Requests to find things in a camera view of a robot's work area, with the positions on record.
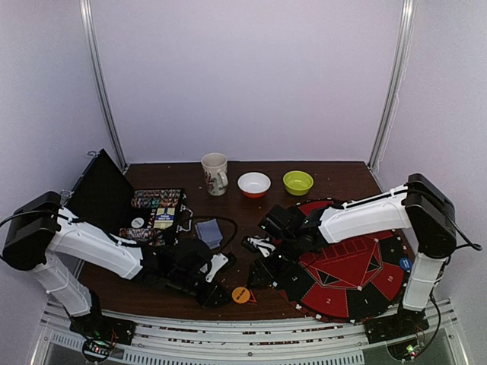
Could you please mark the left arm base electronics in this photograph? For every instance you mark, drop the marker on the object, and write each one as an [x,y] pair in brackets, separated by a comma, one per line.
[102,335]

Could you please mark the folded blue grey cloth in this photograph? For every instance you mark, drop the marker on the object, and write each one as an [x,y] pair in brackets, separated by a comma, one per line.
[209,232]

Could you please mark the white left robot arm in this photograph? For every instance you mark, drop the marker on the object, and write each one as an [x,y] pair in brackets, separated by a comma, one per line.
[43,228]

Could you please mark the black red triangular all-in marker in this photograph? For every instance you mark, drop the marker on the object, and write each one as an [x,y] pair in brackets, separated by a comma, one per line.
[252,298]

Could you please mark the blue texas holdem card box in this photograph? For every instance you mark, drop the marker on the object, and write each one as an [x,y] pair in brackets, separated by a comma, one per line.
[164,218]

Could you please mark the aluminium frame post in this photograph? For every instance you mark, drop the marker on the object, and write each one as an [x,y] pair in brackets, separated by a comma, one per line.
[101,88]
[397,75]

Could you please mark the orange big blind button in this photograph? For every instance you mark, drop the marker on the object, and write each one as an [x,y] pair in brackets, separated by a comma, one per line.
[240,295]

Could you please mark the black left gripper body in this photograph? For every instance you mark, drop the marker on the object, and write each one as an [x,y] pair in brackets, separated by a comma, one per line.
[182,280]

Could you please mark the right aluminium frame post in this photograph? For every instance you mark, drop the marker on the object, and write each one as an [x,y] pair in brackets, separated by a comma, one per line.
[397,75]

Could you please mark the black poker chip case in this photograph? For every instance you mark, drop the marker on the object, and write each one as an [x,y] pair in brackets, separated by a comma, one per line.
[102,196]

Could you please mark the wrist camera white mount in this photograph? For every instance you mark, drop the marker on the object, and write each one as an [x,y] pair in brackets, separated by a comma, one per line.
[263,245]
[212,269]

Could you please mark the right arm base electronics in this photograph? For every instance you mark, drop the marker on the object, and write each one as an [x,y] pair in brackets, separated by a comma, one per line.
[403,332]

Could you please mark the white orange bowl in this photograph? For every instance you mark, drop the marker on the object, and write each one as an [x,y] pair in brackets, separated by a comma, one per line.
[254,184]

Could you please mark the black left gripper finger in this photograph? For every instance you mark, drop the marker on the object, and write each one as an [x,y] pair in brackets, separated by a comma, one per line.
[213,295]
[229,260]

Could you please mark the upper poker chip row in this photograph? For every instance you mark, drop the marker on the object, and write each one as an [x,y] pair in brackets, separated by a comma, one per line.
[164,194]

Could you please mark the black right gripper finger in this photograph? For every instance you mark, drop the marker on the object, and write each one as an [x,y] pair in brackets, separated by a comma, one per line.
[259,275]
[288,275]

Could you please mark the lime green bowl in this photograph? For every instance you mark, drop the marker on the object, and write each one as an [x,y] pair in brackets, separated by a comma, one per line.
[298,183]

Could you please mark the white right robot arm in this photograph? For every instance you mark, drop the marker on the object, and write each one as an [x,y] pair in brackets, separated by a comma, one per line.
[423,217]

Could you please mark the blue small blind button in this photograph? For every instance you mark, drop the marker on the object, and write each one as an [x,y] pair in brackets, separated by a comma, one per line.
[405,264]

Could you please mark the aluminium front table rail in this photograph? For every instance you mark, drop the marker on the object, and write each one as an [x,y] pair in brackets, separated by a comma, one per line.
[282,341]

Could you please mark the red black poker mat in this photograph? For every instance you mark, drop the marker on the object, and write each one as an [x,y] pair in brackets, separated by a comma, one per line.
[354,279]

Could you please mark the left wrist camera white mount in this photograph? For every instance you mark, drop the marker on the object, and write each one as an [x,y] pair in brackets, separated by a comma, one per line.
[212,269]

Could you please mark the front poker chip stacks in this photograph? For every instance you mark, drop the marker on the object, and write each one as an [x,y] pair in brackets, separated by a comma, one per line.
[143,234]

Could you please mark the left aluminium frame post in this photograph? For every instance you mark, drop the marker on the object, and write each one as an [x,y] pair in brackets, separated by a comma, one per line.
[101,88]

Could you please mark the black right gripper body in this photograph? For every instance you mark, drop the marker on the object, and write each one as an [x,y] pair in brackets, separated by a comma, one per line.
[264,269]

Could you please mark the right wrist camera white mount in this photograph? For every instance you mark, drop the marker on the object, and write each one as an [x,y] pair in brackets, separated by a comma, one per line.
[263,245]

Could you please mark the ceramic coral pattern mug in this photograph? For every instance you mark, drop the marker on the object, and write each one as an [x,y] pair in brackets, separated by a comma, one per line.
[215,168]

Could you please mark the white dealer button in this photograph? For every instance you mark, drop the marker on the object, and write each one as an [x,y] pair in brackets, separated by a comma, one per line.
[138,222]

